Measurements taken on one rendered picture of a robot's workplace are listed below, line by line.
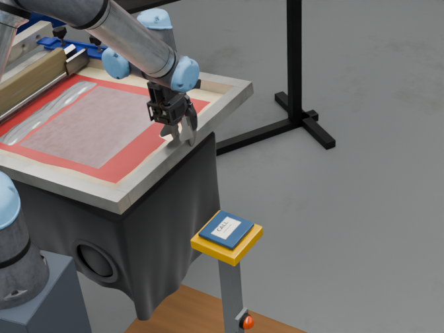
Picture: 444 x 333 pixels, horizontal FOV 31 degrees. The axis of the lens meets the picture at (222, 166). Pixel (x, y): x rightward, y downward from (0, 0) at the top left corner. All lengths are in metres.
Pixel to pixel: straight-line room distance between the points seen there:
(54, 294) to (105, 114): 0.83
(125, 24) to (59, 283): 0.51
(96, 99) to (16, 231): 0.96
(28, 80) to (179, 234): 0.63
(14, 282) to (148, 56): 0.51
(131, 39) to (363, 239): 1.97
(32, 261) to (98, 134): 0.74
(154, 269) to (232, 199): 1.30
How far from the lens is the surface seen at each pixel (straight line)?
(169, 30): 1.84
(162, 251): 2.25
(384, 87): 4.23
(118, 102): 2.31
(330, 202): 3.48
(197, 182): 2.28
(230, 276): 2.01
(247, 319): 2.13
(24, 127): 2.30
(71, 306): 1.63
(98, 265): 2.23
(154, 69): 1.64
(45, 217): 2.25
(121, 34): 1.52
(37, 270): 1.52
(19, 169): 2.06
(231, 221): 1.95
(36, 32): 2.69
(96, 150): 2.11
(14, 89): 2.36
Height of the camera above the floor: 2.28
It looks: 38 degrees down
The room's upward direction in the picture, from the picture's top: 5 degrees counter-clockwise
